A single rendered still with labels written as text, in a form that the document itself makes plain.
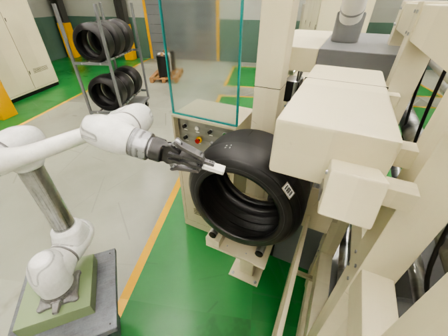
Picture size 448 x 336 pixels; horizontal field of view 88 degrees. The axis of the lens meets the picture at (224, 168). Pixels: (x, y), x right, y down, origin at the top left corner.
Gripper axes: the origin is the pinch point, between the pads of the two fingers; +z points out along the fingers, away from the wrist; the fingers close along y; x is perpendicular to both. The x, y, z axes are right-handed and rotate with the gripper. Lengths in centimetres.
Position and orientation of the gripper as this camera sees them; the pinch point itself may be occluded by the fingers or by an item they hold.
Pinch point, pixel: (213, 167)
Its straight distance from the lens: 73.3
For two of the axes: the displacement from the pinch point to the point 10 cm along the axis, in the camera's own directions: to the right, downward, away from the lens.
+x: 1.8, -6.9, 7.0
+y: 2.5, -6.6, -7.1
